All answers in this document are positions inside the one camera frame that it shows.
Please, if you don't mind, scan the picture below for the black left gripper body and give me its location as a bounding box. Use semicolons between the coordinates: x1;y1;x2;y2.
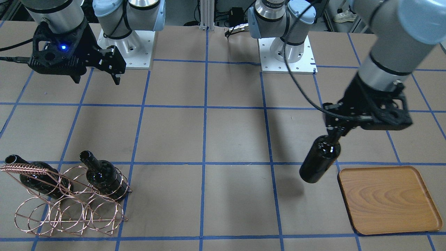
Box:
322;75;387;130

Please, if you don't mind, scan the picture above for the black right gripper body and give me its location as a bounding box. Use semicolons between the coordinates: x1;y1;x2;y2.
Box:
85;46;127;78

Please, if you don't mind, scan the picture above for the dark wine bottle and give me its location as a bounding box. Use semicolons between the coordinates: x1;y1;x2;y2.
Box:
5;154;74;199
79;150;128;202
299;135;341;184

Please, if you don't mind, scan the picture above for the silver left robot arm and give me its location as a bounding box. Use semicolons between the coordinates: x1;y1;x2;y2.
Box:
247;0;445;144

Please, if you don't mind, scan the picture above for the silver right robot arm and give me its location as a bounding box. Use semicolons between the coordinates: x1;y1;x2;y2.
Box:
22;0;166;85

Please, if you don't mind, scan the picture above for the wooden tray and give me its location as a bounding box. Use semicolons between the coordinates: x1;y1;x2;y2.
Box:
338;166;444;235

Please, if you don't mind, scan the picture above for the white sneaker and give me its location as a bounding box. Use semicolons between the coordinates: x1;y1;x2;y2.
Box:
332;9;358;23

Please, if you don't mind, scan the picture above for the black power adapter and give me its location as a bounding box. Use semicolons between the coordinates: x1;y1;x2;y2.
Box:
228;7;244;27

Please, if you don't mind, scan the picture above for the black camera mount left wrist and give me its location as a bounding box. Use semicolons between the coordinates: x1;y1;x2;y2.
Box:
361;81;413;131

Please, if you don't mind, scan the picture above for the black camera mount wrist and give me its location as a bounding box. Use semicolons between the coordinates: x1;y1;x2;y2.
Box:
28;17;100;84
361;81;413;131

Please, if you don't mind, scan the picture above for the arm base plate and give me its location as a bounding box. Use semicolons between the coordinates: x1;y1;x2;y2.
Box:
97;30;156;70
257;36;318;74

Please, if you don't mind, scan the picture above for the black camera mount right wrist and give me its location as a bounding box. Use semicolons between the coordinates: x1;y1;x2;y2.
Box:
28;17;100;84

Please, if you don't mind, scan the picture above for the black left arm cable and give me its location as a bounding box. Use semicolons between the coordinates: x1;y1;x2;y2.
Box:
283;0;363;121

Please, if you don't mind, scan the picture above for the aluminium frame post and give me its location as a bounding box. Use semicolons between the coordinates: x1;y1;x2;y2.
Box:
199;0;215;33

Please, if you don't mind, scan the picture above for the copper wire bottle basket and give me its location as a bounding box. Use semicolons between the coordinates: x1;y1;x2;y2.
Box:
1;163;128;237

